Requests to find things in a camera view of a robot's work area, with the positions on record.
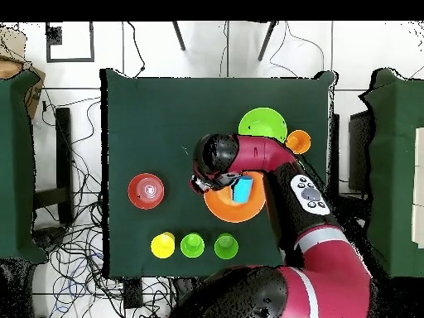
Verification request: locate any blue cup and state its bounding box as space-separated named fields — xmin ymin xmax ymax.
xmin=232 ymin=176 xmax=254 ymax=204

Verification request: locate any large orange bowl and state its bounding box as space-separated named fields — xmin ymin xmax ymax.
xmin=203 ymin=171 xmax=267 ymax=224

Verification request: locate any red bowl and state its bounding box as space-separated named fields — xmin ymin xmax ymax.
xmin=128 ymin=172 xmax=166 ymax=210

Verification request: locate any yellow cup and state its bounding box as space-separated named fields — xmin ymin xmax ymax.
xmin=150 ymin=231 xmax=176 ymax=260

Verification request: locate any large green bowl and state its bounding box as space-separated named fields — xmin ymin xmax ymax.
xmin=238 ymin=107 xmax=288 ymax=144

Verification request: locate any green cup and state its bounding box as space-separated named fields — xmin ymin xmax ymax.
xmin=214 ymin=232 xmax=239 ymax=260
xmin=180 ymin=232 xmax=205 ymax=258

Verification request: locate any dark green tablecloth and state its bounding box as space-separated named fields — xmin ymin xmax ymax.
xmin=99 ymin=68 xmax=339 ymax=278

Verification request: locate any orange cup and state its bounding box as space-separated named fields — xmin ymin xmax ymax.
xmin=285 ymin=129 xmax=312 ymax=156

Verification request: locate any black power box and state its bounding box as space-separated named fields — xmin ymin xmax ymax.
xmin=123 ymin=277 xmax=144 ymax=310

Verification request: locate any black floor stand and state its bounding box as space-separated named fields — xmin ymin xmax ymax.
xmin=329 ymin=113 xmax=341 ymax=190
xmin=32 ymin=107 xmax=75 ymax=226

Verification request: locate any dark tripod leg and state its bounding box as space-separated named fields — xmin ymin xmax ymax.
xmin=258 ymin=21 xmax=278 ymax=63
xmin=171 ymin=21 xmax=187 ymax=51

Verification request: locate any grey black device base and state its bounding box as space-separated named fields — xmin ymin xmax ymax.
xmin=32 ymin=226 xmax=69 ymax=253

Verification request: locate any green cloth side table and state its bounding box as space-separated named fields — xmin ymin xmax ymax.
xmin=0 ymin=70 xmax=49 ymax=264
xmin=358 ymin=68 xmax=424 ymax=279

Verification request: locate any cardboard box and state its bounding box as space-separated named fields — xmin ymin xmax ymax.
xmin=0 ymin=55 xmax=46 ymax=120

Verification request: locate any tangle of floor cables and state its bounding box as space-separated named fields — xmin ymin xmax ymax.
xmin=32 ymin=95 xmax=176 ymax=318

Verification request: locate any thin black cable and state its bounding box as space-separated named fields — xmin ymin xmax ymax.
xmin=126 ymin=21 xmax=147 ymax=79
xmin=268 ymin=21 xmax=325 ymax=80

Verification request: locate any black square frame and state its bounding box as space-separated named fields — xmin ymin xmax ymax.
xmin=45 ymin=21 xmax=95 ymax=63

